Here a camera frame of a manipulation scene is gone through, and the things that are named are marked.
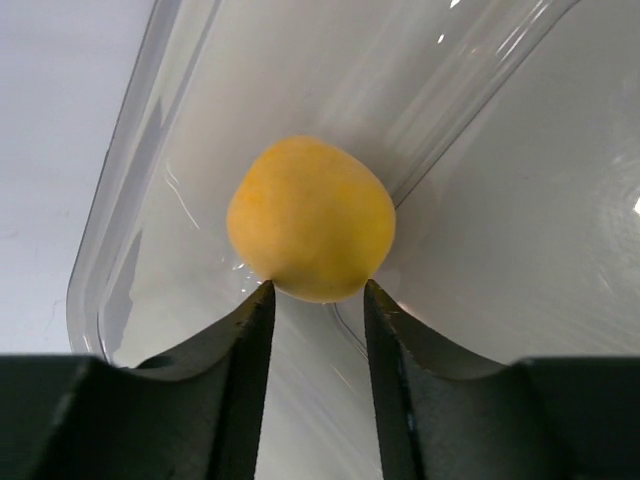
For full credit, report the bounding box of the yellow toy lemon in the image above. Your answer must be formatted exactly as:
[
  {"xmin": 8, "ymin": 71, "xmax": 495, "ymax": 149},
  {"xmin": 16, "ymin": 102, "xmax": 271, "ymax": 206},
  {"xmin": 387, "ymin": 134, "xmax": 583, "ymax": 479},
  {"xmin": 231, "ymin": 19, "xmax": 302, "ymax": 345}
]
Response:
[{"xmin": 227, "ymin": 135, "xmax": 396, "ymax": 303}]

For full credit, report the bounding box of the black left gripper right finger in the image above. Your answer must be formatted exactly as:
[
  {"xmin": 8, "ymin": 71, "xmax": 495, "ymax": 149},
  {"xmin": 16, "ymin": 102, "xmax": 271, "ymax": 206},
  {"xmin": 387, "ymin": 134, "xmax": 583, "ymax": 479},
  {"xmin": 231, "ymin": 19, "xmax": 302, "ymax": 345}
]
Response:
[{"xmin": 363, "ymin": 281, "xmax": 639, "ymax": 479}]

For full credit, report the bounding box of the clear grey plastic bin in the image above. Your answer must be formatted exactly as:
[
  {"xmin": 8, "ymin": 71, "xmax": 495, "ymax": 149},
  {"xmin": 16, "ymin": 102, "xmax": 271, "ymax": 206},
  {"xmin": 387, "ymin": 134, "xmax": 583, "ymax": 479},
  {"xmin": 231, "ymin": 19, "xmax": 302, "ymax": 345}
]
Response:
[{"xmin": 65, "ymin": 0, "xmax": 640, "ymax": 480}]

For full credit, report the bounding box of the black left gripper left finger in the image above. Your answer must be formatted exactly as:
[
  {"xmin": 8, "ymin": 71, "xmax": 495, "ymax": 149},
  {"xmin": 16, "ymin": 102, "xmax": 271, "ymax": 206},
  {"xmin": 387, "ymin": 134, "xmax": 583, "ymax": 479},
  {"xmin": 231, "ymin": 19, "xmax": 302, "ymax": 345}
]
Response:
[{"xmin": 1, "ymin": 282, "xmax": 276, "ymax": 479}]

